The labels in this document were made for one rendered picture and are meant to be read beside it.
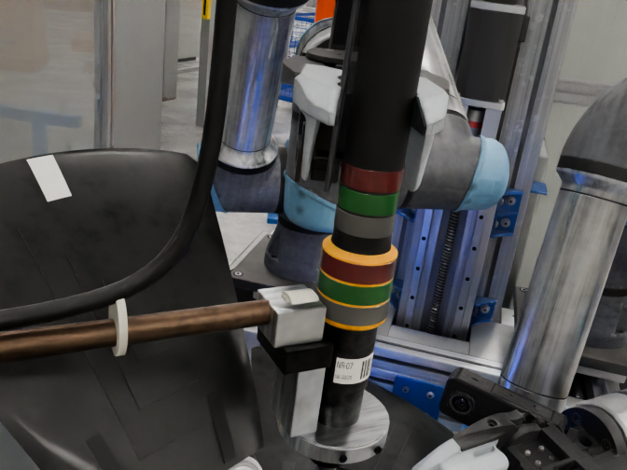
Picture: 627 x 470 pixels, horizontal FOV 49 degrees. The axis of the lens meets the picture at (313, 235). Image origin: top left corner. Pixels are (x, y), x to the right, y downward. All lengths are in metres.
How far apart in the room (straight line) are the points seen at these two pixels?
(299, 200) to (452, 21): 0.69
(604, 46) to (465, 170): 1.57
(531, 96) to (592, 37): 0.94
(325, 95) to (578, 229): 0.48
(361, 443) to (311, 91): 0.21
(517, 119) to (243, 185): 0.50
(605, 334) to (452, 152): 0.60
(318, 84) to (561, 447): 0.40
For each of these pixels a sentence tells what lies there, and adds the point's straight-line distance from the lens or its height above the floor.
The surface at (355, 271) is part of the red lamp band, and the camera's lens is 0.38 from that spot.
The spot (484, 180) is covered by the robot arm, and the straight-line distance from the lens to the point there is 0.69.
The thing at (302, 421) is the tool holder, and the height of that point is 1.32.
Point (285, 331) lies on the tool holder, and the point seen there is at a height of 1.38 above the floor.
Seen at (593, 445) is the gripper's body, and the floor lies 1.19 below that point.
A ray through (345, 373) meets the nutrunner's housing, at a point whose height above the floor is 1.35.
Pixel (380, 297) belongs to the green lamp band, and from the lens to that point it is 0.39.
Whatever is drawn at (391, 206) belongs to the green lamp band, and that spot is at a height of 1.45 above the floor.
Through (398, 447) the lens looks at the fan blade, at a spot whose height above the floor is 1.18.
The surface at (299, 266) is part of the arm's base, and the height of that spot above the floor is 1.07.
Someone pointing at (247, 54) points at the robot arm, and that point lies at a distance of 1.00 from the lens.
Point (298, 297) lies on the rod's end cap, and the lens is 0.38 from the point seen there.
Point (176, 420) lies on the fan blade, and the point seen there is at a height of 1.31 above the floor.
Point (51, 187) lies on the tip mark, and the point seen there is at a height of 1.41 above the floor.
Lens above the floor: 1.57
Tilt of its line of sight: 22 degrees down
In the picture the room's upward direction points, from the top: 7 degrees clockwise
